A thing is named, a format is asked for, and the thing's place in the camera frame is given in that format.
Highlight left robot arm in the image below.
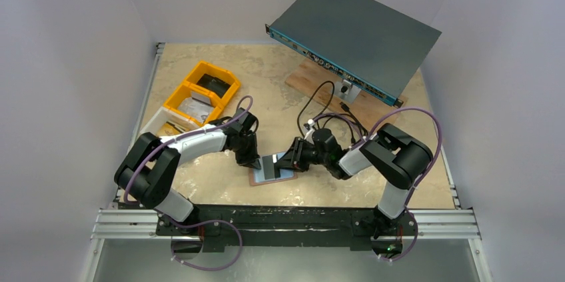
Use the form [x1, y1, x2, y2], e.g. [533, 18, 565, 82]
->
[114, 108, 261, 235]

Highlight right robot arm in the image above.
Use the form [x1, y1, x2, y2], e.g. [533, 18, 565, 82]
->
[274, 123, 434, 233]

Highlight yellow bin with cards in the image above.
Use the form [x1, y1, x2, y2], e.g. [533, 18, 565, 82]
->
[164, 83, 225, 126]

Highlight grey credit cards in bin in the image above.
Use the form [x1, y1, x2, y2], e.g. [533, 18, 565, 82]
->
[178, 92, 214, 123]

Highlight yellow cards in white bin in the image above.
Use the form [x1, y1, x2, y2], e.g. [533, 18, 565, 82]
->
[156, 121, 185, 137]

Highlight black item in bin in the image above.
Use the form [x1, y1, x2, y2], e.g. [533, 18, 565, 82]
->
[197, 74, 231, 98]

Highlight wooden board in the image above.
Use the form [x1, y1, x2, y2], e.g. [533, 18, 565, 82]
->
[285, 59, 396, 129]

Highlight yellow bin with black item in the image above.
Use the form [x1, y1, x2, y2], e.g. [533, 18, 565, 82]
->
[184, 61, 241, 107]

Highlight grey socket box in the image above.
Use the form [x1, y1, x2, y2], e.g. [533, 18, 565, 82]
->
[334, 80, 362, 103]

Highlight white plastic bin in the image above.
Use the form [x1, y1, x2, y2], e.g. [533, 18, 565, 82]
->
[139, 107, 199, 136]

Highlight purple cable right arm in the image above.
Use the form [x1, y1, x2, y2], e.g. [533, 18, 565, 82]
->
[308, 107, 443, 263]

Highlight black cable with USB plug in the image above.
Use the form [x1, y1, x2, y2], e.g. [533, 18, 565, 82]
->
[298, 79, 368, 144]

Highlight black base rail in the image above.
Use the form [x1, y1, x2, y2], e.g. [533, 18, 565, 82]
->
[155, 203, 418, 255]

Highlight aluminium frame rail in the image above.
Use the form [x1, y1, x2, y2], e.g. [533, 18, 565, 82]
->
[91, 205, 480, 239]

